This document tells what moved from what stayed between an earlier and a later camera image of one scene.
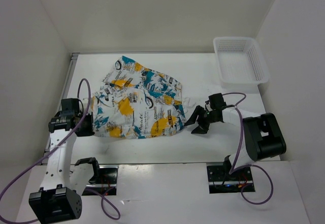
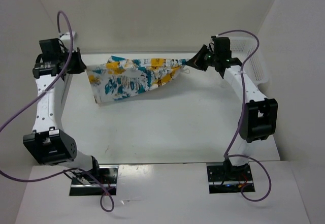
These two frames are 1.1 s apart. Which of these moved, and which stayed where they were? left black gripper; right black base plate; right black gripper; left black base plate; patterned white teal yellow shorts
Moved: left black gripper; patterned white teal yellow shorts; right black gripper
Stayed: left black base plate; right black base plate
